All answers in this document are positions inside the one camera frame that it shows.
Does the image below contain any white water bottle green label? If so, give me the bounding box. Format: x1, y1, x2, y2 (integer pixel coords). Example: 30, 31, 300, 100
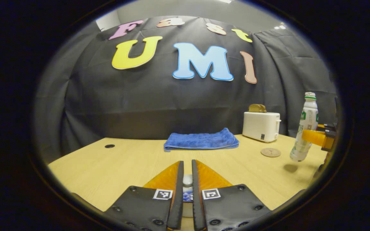
289, 92, 319, 162

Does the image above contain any blue folded towel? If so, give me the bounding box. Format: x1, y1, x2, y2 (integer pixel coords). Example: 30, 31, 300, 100
163, 128, 240, 152

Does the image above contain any round wooden coaster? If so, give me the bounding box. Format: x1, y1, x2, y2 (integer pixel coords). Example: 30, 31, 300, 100
260, 148, 282, 158

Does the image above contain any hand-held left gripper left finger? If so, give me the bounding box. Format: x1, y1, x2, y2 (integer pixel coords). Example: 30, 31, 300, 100
103, 160, 184, 231

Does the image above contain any white toaster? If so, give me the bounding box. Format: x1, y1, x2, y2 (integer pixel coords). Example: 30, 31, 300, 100
242, 111, 282, 143

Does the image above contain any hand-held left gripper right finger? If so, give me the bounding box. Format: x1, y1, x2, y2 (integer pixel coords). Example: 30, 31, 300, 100
191, 159, 272, 231

